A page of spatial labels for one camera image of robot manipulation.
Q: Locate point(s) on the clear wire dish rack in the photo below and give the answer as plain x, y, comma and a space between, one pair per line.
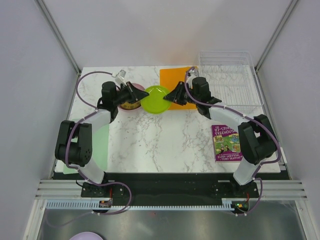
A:
232, 79

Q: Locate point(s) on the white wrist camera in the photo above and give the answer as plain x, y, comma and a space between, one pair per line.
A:
193, 72
120, 77

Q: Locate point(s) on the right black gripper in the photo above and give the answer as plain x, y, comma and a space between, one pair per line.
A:
175, 95

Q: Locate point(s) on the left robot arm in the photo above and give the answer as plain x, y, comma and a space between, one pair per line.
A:
74, 145

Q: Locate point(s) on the green cutting mat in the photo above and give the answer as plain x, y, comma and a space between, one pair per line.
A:
100, 142

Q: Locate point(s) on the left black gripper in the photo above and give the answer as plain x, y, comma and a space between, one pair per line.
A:
135, 94

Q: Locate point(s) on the white slotted cable duct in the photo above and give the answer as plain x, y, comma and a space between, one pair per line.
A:
76, 204

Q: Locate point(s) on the lavender round object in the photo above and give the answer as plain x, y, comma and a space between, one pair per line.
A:
87, 235

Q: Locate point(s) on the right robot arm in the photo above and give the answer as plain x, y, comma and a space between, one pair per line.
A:
257, 140

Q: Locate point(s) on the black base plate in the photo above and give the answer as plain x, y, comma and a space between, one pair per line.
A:
170, 189

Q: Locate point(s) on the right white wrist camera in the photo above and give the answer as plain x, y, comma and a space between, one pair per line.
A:
193, 72

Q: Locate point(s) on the purple treehouse book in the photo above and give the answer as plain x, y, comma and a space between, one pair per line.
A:
226, 143

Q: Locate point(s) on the orange cutting mat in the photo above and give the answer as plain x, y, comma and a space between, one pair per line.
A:
169, 78

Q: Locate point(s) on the pink plate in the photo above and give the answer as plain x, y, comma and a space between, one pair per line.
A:
138, 86

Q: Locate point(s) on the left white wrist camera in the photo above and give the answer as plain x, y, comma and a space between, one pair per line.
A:
120, 77

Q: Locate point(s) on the green plate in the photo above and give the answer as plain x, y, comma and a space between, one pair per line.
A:
155, 102

